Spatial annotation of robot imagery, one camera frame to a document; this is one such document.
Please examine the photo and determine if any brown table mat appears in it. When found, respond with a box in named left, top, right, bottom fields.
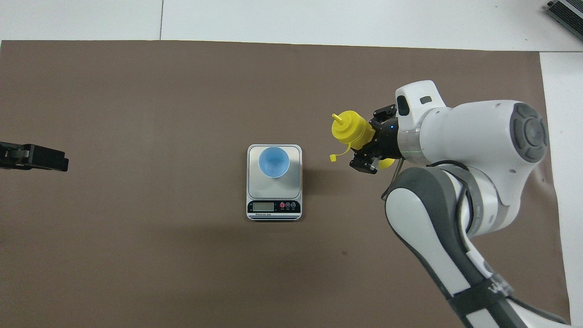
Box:
left=0, top=40, right=572, bottom=328

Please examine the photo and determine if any grey ribbed metal device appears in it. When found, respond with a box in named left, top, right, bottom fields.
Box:
left=547, top=0, right=583, bottom=29

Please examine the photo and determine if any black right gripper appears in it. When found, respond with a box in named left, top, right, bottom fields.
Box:
left=349, top=104, right=404, bottom=175

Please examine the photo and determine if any light blue plastic cup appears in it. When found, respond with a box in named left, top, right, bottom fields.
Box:
left=258, top=146, right=291, bottom=179

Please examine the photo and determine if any silver digital kitchen scale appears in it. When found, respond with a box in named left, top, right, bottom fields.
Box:
left=246, top=144, right=302, bottom=222

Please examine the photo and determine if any yellow squeeze seasoning bottle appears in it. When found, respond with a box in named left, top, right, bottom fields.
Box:
left=330, top=110, right=396, bottom=171

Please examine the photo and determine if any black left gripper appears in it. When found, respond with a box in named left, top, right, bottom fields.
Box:
left=0, top=142, right=69, bottom=172

